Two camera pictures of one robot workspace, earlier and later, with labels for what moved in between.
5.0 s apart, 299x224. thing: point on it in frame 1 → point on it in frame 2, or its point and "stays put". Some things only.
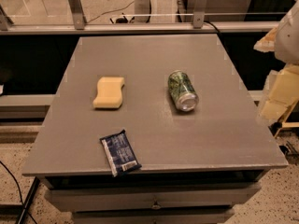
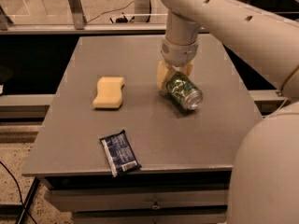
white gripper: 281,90 → 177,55
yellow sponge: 109,94 stays put
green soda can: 182,91 stays put
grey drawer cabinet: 197,166 stays put
